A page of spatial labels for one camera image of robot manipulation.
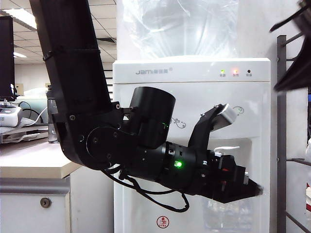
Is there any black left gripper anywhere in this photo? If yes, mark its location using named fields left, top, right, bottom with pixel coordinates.
left=194, top=150, right=264, bottom=204

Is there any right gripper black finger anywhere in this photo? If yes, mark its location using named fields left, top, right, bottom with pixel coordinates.
left=274, top=33, right=311, bottom=92

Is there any white tap blue ring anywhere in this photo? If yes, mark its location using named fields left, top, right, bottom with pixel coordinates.
left=213, top=145, right=241, bottom=157

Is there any white water dispenser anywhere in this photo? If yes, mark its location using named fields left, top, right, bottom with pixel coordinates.
left=112, top=58, right=272, bottom=233

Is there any bagged clear water jug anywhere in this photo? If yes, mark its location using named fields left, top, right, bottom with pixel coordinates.
left=121, top=0, right=240, bottom=60

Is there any white desk with drawer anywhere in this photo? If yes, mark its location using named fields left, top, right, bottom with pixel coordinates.
left=0, top=140, right=115, bottom=233

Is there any grey desk tray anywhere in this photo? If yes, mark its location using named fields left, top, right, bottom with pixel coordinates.
left=0, top=125, right=49, bottom=145

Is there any dark metal rack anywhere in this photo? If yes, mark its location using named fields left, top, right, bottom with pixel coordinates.
left=276, top=35, right=311, bottom=233

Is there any white plastic bottle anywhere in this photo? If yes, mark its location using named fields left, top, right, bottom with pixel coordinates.
left=305, top=140, right=311, bottom=166

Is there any grey bottle dark lid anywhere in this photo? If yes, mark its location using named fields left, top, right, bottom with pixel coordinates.
left=47, top=97, right=59, bottom=144

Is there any white desktop device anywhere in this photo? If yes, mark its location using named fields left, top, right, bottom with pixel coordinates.
left=0, top=106, right=24, bottom=127

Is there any black computer monitor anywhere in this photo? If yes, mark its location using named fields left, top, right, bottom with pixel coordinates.
left=0, top=16, right=17, bottom=102

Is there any long ceiling light panel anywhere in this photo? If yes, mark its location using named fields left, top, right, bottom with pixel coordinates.
left=0, top=9, right=37, bottom=31

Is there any black right camera bracket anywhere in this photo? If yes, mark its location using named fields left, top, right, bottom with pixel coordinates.
left=269, top=0, right=311, bottom=33

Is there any black camera bracket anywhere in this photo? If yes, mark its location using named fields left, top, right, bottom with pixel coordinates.
left=269, top=0, right=311, bottom=33
left=188, top=103, right=230, bottom=152

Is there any black left camera bracket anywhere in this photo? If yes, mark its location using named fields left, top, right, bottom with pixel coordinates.
left=188, top=103, right=230, bottom=152

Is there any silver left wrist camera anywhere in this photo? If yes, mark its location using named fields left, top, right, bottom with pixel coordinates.
left=213, top=103, right=238, bottom=132

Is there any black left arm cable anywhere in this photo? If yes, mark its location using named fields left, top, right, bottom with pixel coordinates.
left=102, top=167, right=190, bottom=213

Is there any black wall rack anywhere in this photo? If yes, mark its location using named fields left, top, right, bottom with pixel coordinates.
left=103, top=67, right=114, bottom=101

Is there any white desk cable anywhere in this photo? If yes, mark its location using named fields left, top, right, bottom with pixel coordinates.
left=31, top=106, right=49, bottom=126

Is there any black desk cable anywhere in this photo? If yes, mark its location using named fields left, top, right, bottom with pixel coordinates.
left=19, top=101, right=49, bottom=124

